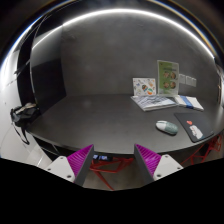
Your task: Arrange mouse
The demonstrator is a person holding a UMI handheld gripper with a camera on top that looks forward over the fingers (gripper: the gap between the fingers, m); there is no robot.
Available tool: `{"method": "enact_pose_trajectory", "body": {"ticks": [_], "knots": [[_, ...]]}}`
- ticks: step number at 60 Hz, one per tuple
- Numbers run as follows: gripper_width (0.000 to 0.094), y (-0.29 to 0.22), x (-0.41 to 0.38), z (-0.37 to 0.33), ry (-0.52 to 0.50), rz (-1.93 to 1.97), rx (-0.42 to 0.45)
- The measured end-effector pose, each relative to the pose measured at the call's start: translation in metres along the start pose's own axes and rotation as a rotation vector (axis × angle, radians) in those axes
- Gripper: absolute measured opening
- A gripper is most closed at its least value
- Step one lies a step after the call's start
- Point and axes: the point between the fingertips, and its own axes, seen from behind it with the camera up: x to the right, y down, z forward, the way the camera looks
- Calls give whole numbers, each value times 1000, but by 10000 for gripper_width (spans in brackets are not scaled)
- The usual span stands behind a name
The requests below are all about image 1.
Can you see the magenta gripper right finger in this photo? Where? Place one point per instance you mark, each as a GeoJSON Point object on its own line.
{"type": "Point", "coordinates": [154, 166]}

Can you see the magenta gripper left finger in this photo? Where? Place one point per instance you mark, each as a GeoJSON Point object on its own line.
{"type": "Point", "coordinates": [73, 168]}

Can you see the grey-green computer mouse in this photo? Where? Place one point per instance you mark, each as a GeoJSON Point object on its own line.
{"type": "Point", "coordinates": [167, 127]}

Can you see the black mouse pad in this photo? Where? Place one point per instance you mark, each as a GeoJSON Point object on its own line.
{"type": "Point", "coordinates": [196, 125]}

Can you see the striped grey magazine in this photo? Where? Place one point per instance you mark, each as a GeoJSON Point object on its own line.
{"type": "Point", "coordinates": [149, 103]}

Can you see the white blue booklet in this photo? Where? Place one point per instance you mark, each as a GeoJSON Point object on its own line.
{"type": "Point", "coordinates": [188, 102]}

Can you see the red chair at right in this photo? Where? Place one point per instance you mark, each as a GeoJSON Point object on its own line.
{"type": "Point", "coordinates": [203, 151]}

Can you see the white sticker card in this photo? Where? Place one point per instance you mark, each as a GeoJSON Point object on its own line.
{"type": "Point", "coordinates": [144, 86]}

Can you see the green framed menu stand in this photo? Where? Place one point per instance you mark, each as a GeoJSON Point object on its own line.
{"type": "Point", "coordinates": [168, 78]}

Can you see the red chair frame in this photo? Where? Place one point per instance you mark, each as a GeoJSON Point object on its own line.
{"type": "Point", "coordinates": [112, 167]}

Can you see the white wall socket panel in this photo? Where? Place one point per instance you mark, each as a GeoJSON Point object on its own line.
{"type": "Point", "coordinates": [183, 79]}

